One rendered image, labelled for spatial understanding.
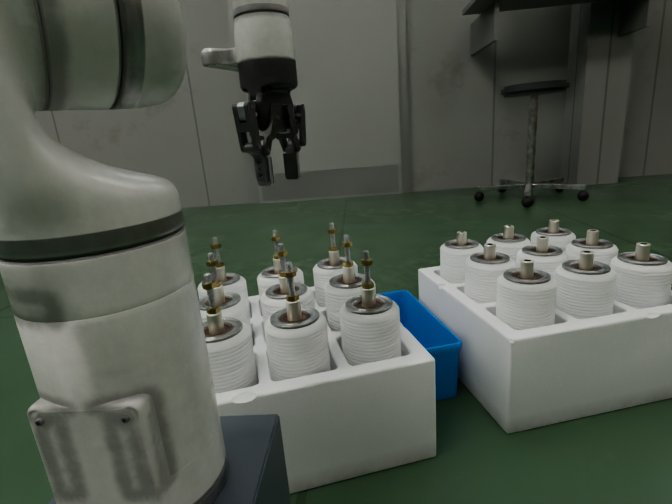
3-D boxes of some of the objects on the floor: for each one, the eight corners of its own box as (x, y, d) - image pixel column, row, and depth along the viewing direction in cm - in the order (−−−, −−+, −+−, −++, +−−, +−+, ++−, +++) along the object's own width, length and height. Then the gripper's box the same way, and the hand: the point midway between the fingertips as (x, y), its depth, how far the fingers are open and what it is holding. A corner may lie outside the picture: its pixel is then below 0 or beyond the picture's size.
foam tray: (697, 393, 77) (713, 304, 72) (507, 435, 71) (511, 340, 66) (552, 311, 114) (557, 248, 109) (419, 334, 108) (417, 268, 103)
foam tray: (437, 457, 67) (436, 358, 62) (187, 522, 59) (162, 415, 54) (365, 345, 104) (360, 278, 99) (204, 376, 96) (191, 305, 91)
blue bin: (464, 397, 81) (464, 342, 78) (411, 408, 79) (409, 352, 76) (408, 331, 110) (406, 288, 106) (368, 338, 108) (365, 295, 104)
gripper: (255, 43, 45) (272, 190, 50) (318, 59, 58) (328, 174, 63) (203, 54, 49) (223, 190, 53) (274, 67, 62) (286, 176, 66)
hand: (279, 172), depth 58 cm, fingers open, 6 cm apart
